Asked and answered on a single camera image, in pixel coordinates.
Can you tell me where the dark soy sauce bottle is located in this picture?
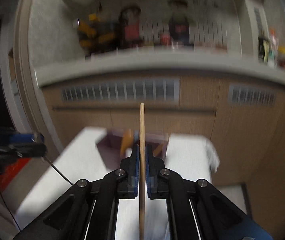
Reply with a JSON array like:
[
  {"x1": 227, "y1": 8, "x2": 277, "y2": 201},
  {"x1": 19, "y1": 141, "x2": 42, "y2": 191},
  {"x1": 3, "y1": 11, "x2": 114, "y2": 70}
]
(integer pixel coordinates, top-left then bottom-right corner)
[{"x1": 258, "y1": 30, "x2": 269, "y2": 64}]

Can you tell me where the red cup on counter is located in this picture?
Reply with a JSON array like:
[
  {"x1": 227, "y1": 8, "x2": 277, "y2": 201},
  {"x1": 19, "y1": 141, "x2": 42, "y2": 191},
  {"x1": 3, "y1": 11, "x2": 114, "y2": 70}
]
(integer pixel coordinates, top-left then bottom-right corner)
[{"x1": 159, "y1": 31, "x2": 171, "y2": 46}]

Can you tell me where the white lace tablecloth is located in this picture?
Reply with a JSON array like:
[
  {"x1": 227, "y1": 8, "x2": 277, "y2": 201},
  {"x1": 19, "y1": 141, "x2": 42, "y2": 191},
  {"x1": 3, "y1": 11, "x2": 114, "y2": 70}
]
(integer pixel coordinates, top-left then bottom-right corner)
[{"x1": 3, "y1": 126, "x2": 248, "y2": 240}]

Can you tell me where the red floor mat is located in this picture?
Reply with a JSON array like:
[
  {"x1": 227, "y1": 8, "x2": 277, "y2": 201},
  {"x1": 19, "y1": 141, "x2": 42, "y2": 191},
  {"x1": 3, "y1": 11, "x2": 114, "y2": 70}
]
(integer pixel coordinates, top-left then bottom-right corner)
[{"x1": 0, "y1": 158, "x2": 31, "y2": 192}]

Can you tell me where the short grey vent grille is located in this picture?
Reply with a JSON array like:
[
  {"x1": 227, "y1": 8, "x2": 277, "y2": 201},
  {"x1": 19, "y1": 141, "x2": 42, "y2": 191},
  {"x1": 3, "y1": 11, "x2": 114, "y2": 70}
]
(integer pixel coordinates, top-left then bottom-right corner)
[{"x1": 228, "y1": 84, "x2": 276, "y2": 107}]

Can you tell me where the jar with yellow lid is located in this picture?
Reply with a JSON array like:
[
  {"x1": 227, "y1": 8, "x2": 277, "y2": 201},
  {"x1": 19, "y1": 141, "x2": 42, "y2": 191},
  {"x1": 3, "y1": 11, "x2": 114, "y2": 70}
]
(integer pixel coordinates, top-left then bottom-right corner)
[{"x1": 277, "y1": 46, "x2": 285, "y2": 70}]

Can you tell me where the brown wooden spoon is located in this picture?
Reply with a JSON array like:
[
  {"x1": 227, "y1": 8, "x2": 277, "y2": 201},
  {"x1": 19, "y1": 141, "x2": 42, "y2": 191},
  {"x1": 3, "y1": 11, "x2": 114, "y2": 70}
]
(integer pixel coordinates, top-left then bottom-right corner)
[{"x1": 120, "y1": 129, "x2": 134, "y2": 157}]

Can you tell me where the long grey vent grille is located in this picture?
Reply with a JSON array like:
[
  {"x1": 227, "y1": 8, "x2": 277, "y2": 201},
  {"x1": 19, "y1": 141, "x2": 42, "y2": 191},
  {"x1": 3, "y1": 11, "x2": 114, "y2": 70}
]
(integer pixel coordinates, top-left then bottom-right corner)
[{"x1": 61, "y1": 77, "x2": 180, "y2": 102}]

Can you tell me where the clear bottle orange cap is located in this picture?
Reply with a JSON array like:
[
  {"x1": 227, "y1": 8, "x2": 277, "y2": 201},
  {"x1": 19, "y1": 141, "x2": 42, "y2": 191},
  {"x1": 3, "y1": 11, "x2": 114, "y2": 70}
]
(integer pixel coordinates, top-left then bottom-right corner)
[{"x1": 268, "y1": 28, "x2": 279, "y2": 68}]

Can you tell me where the wooden chopstick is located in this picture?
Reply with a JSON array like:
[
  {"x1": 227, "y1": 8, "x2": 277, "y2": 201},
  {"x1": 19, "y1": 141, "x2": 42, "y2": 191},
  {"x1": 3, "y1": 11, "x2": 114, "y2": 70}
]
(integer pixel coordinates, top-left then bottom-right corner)
[
  {"x1": 139, "y1": 103, "x2": 146, "y2": 240},
  {"x1": 153, "y1": 143, "x2": 164, "y2": 157}
]

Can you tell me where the maroon plastic utensil bin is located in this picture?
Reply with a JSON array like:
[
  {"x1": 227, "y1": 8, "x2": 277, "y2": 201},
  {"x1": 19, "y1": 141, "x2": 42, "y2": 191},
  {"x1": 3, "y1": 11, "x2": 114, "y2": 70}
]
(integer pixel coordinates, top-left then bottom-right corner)
[{"x1": 96, "y1": 129, "x2": 169, "y2": 170}]

